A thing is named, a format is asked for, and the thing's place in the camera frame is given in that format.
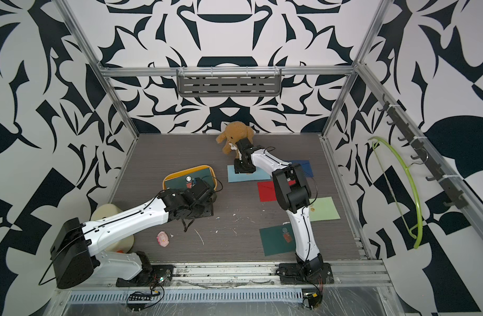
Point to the green plastic hanger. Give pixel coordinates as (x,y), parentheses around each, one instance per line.
(416,231)

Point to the small pink toy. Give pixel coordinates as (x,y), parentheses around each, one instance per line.
(163,239)

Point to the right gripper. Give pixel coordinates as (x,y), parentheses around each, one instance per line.
(237,167)

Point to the black wall hook rail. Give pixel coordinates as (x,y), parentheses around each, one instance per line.
(423,155)

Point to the dark blue envelope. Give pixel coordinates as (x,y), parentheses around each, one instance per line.
(306,166)

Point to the cream plastic container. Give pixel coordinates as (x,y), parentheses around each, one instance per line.
(108,210)

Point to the yellow plastic storage box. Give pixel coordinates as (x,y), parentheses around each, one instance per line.
(166,179)

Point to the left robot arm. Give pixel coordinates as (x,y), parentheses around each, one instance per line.
(80,250)

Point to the light blue envelope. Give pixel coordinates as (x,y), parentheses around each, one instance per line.
(258,175)

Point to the red envelope right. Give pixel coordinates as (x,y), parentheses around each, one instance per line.
(267,191)

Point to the dark green envelope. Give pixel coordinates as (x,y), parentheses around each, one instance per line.
(277,239)
(178,182)

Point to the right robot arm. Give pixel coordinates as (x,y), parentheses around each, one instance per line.
(293,195)

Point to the grey metal wall shelf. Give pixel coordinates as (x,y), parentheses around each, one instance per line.
(229,82)

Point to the light green envelope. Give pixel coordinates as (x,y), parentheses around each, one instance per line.
(323,209)

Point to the brown plush dog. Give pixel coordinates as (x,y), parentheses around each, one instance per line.
(234,132)

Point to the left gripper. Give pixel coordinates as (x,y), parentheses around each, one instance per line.
(210,210)

